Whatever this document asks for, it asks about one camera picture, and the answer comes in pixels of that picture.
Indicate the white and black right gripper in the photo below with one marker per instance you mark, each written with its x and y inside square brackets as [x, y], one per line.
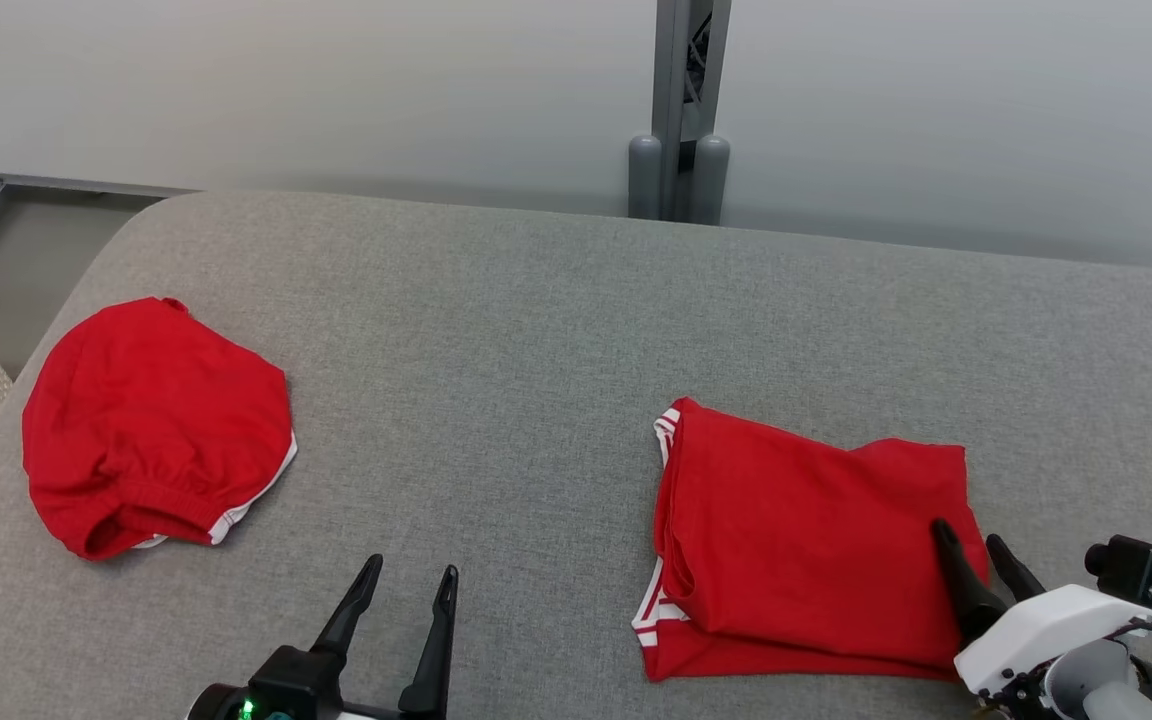
[1046, 630]

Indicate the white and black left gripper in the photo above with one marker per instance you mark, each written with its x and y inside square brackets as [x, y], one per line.
[296, 685]

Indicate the red jersey with white stripes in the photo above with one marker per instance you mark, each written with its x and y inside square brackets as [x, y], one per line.
[816, 540]

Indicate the red shorts with white trim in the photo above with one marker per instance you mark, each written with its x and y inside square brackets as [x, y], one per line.
[156, 420]

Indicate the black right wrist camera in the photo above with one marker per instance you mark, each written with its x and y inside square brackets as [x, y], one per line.
[1136, 568]

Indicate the grey baseboard rail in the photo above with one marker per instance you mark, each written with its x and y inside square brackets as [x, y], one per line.
[86, 185]

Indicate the grey metal post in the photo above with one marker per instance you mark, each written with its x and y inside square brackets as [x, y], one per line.
[671, 80]

